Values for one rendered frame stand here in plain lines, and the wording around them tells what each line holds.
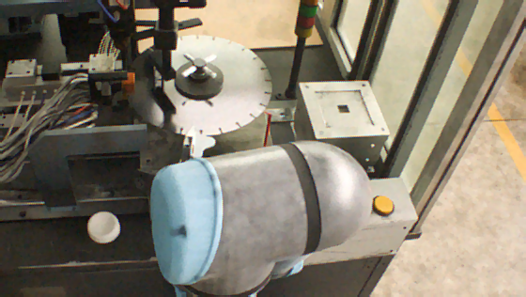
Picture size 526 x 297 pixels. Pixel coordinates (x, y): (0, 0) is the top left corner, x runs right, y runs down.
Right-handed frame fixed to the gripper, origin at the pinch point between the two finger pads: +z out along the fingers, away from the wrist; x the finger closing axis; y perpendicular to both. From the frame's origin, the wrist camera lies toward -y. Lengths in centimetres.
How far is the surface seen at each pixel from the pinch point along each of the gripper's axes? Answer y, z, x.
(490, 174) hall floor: 132, 112, -32
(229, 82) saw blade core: 7.3, 12.0, 15.1
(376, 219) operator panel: 38.9, -11.1, -5.2
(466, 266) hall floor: 108, 71, -59
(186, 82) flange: -2.2, 9.5, 14.7
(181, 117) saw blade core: -2.0, 1.9, 8.6
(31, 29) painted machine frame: -54, 53, 19
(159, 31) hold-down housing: -7.5, -2.4, 26.6
